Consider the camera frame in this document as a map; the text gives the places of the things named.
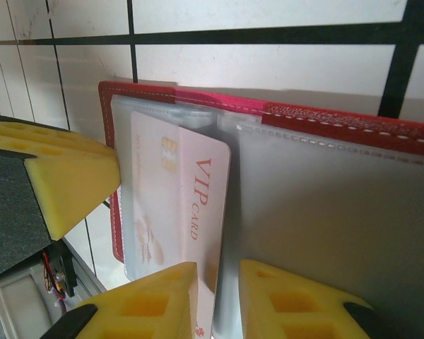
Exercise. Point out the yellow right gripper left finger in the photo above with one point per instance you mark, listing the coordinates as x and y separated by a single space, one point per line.
145 310

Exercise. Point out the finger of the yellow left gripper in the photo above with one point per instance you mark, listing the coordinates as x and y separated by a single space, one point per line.
56 176

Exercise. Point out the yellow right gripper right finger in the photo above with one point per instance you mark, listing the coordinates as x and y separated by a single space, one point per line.
286 310

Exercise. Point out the red card holder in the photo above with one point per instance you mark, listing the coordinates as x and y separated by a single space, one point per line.
304 212

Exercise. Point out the white VIP card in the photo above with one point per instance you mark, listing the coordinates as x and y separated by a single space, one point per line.
205 183

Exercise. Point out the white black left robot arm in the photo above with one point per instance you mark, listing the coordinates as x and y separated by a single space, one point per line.
17 310

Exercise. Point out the white card with gold chip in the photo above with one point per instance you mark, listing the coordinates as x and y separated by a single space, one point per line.
152 197

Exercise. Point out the aluminium mounting rail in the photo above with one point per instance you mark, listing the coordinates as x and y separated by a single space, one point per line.
88 279

